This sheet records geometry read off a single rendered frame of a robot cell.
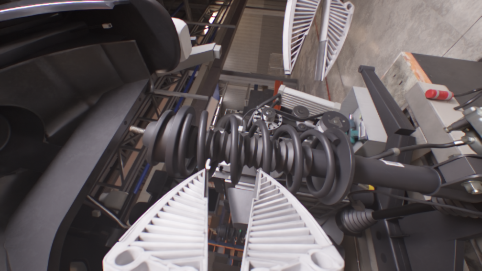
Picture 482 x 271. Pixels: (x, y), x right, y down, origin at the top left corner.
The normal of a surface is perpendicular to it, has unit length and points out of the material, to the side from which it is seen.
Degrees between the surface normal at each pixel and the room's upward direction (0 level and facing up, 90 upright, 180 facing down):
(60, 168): 90
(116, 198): 90
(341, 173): 6
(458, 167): 6
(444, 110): 90
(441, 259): 9
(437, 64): 90
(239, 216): 77
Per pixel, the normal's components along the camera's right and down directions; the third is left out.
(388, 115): -1.00, -0.04
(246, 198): -0.04, -0.28
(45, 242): 0.00, -0.53
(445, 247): -0.97, -0.24
